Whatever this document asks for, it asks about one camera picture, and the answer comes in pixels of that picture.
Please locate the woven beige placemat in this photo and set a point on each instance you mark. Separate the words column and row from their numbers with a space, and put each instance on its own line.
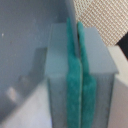
column 110, row 17

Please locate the gripper green padded right finger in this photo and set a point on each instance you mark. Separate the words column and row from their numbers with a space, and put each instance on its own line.
column 99, row 70

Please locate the gripper green padded left finger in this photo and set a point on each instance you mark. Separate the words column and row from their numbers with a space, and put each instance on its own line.
column 63, row 70

